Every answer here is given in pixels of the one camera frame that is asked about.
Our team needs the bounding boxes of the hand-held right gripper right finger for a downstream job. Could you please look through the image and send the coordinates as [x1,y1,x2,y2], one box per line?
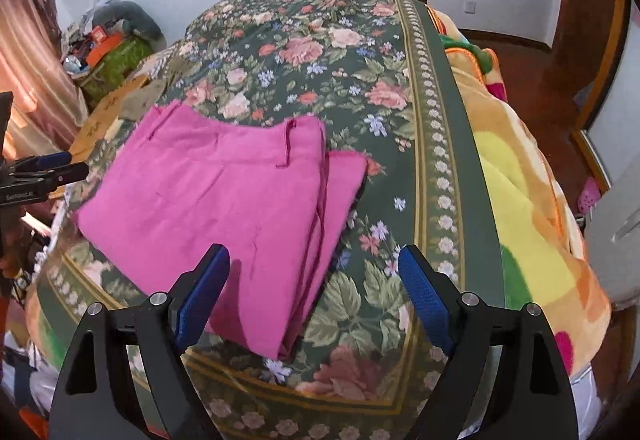
[397,244,579,440]

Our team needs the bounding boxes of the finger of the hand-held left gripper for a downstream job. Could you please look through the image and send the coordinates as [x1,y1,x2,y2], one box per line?
[7,151,73,177]
[30,163,89,191]

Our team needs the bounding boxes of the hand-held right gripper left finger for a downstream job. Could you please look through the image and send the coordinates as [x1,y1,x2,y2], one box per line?
[50,243,231,440]

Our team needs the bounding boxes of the pink pants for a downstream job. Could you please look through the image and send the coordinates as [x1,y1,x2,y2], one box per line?
[73,100,370,362]

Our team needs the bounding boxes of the olive green garment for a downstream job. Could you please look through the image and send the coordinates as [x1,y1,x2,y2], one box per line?
[119,78,169,121]

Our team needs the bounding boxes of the pink striped curtain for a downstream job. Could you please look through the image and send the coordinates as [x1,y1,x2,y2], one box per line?
[0,0,92,163]

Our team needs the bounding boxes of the green patterned bag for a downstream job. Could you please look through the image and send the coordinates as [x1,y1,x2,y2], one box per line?
[79,36,154,106]

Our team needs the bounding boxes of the orange box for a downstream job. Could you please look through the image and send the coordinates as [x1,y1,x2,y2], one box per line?
[89,26,124,64]

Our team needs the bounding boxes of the orange fleece blanket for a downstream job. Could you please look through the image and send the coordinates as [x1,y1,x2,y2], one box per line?
[424,6,614,377]

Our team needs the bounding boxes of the pile of clothes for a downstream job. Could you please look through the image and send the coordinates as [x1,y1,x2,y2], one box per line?
[62,0,123,45]

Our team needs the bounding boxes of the grey plush toy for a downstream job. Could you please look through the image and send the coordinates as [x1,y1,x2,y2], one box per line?
[94,1,169,51]

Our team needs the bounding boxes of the pink slipper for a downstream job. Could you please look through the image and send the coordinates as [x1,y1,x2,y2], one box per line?
[577,177,601,215]

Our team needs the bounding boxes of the white stickered heater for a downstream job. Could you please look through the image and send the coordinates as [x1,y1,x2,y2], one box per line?
[581,164,640,311]

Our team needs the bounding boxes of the floral green blanket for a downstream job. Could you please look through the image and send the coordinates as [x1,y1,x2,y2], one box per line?
[36,0,507,440]

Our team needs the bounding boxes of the white wardrobe sliding door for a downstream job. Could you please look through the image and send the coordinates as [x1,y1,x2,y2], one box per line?
[572,0,640,193]

